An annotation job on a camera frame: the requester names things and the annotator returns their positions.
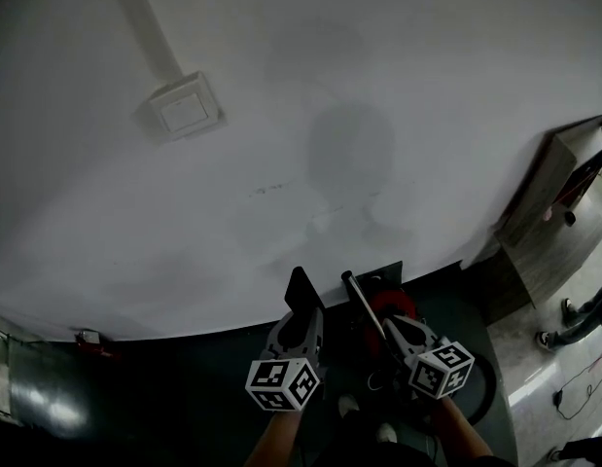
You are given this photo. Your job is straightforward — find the person's right white shoe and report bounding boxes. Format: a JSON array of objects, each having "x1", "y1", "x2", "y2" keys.
[{"x1": 375, "y1": 421, "x2": 399, "y2": 445}]

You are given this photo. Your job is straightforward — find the black flat board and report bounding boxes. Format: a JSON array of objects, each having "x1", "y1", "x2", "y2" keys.
[{"x1": 353, "y1": 260, "x2": 405, "y2": 292}]

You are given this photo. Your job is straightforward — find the person's left forearm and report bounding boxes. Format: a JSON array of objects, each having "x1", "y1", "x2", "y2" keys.
[{"x1": 244, "y1": 408, "x2": 304, "y2": 467}]

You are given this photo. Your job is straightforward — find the person's black trousers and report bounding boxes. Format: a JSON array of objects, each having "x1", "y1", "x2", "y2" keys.
[{"x1": 324, "y1": 408, "x2": 431, "y2": 467}]

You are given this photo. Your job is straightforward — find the red canister vacuum cleaner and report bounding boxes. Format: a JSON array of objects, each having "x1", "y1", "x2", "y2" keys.
[{"x1": 362, "y1": 287, "x2": 419, "y2": 355}]

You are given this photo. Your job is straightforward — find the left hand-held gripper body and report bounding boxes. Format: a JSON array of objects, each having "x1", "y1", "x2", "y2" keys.
[{"x1": 245, "y1": 345, "x2": 326, "y2": 412}]

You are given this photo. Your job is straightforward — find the thin power cord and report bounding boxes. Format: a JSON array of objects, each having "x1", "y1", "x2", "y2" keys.
[{"x1": 367, "y1": 368, "x2": 397, "y2": 393}]

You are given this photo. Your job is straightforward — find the white wall switch box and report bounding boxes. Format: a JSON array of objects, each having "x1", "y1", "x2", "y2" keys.
[{"x1": 133, "y1": 69, "x2": 229, "y2": 144}]

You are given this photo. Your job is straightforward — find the grey wooden shelf cabinet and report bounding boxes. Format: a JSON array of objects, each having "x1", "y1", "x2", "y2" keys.
[{"x1": 483, "y1": 113, "x2": 602, "y2": 326}]

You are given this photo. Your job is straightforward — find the metal rod handle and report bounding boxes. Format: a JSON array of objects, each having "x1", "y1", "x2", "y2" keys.
[{"x1": 340, "y1": 269, "x2": 387, "y2": 341}]

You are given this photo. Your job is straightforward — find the black floor cable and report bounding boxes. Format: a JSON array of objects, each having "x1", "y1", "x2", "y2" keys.
[{"x1": 551, "y1": 355, "x2": 602, "y2": 421}]

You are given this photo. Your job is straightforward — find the person's right forearm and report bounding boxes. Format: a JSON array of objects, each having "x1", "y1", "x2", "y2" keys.
[{"x1": 428, "y1": 395, "x2": 494, "y2": 462}]

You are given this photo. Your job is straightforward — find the white wall cable conduit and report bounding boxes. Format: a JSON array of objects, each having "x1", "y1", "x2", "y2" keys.
[{"x1": 107, "y1": 0, "x2": 186, "y2": 83}]

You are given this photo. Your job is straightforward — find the person's left white shoe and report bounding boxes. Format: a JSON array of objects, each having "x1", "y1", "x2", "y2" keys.
[{"x1": 337, "y1": 392, "x2": 361, "y2": 418}]

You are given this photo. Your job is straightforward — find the red fire extinguisher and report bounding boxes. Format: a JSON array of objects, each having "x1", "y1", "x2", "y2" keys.
[{"x1": 74, "y1": 329, "x2": 123, "y2": 362}]

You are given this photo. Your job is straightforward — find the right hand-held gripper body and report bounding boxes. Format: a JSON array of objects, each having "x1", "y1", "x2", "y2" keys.
[{"x1": 397, "y1": 336, "x2": 476, "y2": 400}]

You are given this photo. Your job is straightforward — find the person's white shoe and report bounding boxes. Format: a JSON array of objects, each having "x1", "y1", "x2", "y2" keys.
[
  {"x1": 337, "y1": 392, "x2": 361, "y2": 418},
  {"x1": 375, "y1": 421, "x2": 399, "y2": 445}
]

